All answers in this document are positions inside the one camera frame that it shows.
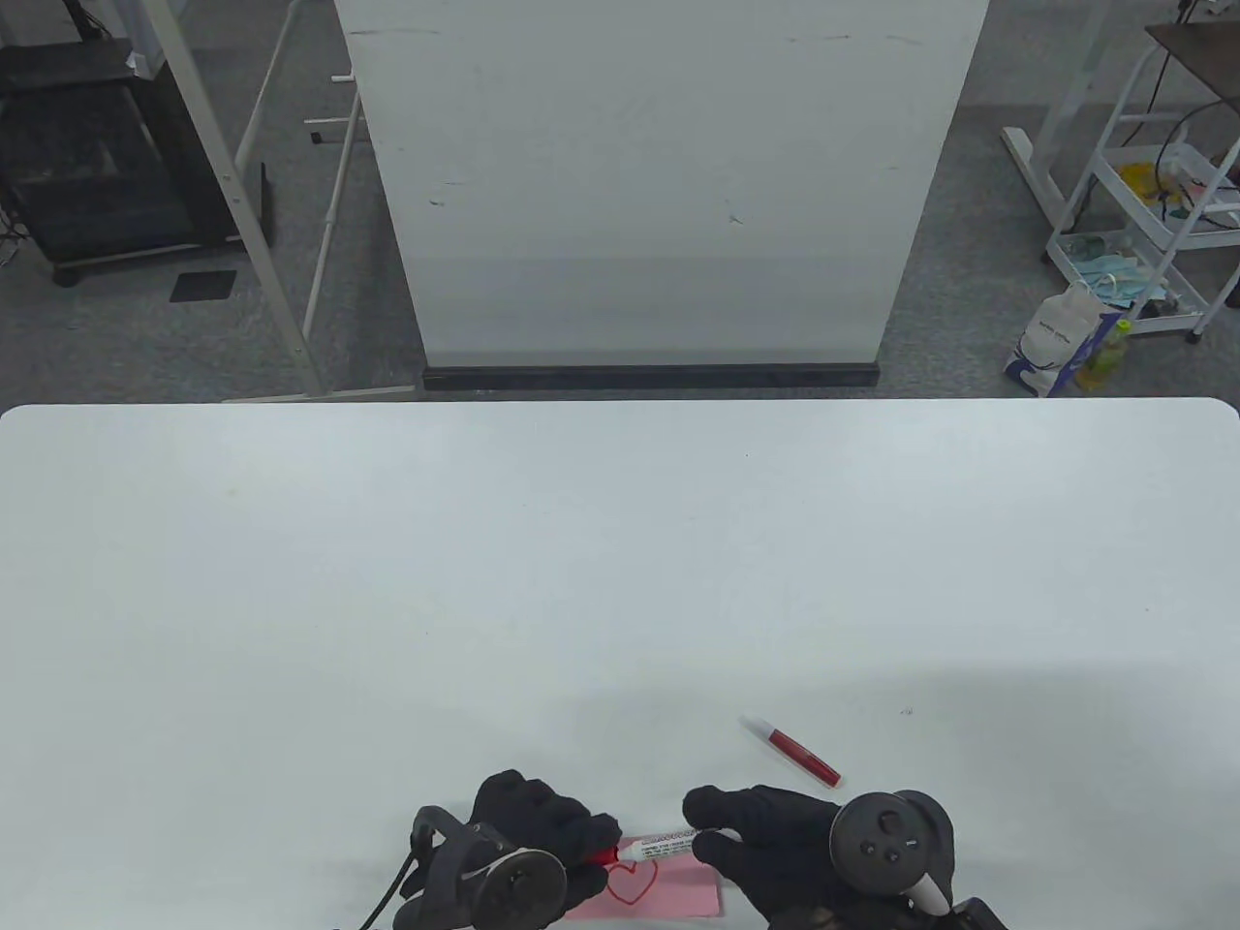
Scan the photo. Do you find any dark wooden side table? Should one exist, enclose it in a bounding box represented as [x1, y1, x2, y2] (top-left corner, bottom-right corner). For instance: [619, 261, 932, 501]
[1146, 19, 1240, 103]

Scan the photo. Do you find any black hand controller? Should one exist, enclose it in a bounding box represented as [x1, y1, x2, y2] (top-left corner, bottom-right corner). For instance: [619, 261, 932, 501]
[392, 806, 568, 930]
[830, 791, 955, 916]

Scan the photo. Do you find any yellow packet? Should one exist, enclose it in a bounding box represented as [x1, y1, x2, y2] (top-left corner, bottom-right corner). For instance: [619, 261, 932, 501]
[1119, 163, 1188, 219]

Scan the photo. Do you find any pink heart outline paper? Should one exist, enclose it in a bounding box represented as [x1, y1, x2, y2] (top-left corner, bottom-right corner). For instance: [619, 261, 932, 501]
[562, 835, 723, 919]

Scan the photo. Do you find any white plastic bag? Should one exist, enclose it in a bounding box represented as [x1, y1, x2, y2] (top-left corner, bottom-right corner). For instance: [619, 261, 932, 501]
[1003, 281, 1105, 398]

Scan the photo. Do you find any white frame stand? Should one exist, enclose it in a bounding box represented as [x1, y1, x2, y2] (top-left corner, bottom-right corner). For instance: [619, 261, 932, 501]
[145, 0, 418, 403]

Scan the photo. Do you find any red glitter glue pen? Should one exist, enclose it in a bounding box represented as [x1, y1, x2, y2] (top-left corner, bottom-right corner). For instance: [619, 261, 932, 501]
[739, 715, 842, 788]

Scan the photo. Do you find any yellow green bottle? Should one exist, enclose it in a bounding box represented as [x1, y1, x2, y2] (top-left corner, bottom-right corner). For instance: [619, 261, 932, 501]
[1077, 320, 1132, 391]

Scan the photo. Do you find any black floor plate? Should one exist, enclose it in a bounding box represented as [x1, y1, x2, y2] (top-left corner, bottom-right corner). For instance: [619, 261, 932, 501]
[170, 269, 238, 303]

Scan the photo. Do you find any person's left hand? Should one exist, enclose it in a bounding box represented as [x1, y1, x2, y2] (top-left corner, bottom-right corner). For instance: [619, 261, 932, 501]
[402, 770, 621, 912]

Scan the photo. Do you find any white marker with red cap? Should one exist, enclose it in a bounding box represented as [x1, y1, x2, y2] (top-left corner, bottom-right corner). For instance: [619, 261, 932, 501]
[586, 825, 703, 866]

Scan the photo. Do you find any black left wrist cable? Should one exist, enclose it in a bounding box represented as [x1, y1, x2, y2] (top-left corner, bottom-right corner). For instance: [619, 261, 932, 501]
[334, 843, 419, 930]

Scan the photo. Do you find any white table leg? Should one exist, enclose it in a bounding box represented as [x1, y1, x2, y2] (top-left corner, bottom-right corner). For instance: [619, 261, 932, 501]
[1001, 0, 1115, 233]

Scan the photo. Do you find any teal cloth pile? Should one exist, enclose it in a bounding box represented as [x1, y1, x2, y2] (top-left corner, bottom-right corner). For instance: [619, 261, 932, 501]
[1066, 237, 1168, 301]

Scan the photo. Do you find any black panel base bar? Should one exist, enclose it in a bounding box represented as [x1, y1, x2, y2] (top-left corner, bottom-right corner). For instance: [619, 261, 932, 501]
[421, 363, 883, 391]

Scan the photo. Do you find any person's right hand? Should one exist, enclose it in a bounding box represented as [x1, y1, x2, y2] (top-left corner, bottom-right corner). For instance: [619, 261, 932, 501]
[683, 785, 955, 930]

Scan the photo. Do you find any black cabinet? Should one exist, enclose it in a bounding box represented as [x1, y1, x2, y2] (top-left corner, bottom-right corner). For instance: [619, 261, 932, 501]
[0, 39, 277, 287]

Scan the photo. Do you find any white utility cart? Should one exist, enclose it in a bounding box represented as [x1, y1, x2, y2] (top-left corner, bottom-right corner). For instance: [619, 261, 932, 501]
[1044, 39, 1240, 345]

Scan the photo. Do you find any white whiteboard panel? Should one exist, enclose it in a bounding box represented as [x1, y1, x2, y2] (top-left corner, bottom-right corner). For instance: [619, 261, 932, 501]
[334, 0, 991, 369]

